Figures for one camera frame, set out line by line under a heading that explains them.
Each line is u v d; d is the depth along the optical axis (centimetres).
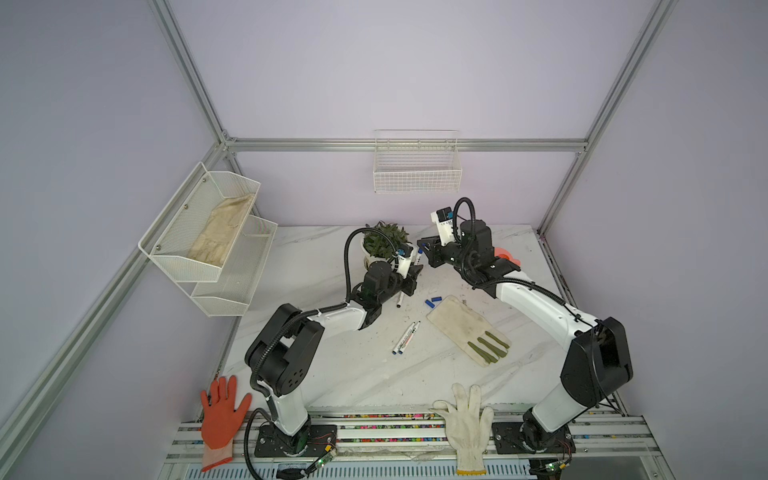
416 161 95
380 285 69
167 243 67
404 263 77
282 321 50
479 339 91
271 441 73
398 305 98
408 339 90
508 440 73
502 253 98
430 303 99
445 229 73
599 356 49
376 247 93
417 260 84
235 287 90
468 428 76
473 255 64
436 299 101
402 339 90
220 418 78
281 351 48
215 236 78
